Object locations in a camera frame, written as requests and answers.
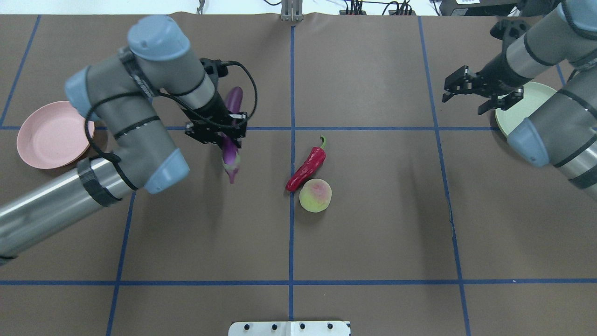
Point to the pink plate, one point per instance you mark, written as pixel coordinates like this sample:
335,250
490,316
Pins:
52,136

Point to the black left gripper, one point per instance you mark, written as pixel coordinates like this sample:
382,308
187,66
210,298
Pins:
212,110

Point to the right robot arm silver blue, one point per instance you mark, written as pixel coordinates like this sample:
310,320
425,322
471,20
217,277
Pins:
562,131

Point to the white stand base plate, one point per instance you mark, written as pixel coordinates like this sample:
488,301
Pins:
290,328

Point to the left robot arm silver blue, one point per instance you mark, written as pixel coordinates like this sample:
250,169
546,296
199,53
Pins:
131,147

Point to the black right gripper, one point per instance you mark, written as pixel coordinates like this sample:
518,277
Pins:
490,73

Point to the aluminium frame post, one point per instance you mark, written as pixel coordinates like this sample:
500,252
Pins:
292,10

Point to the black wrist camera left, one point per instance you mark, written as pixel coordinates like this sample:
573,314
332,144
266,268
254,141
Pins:
216,69

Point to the green plate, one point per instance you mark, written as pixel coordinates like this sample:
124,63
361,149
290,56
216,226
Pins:
535,94

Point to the red chili pepper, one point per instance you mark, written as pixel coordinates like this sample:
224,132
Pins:
308,168

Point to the yellow green peach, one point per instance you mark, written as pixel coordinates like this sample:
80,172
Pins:
315,195

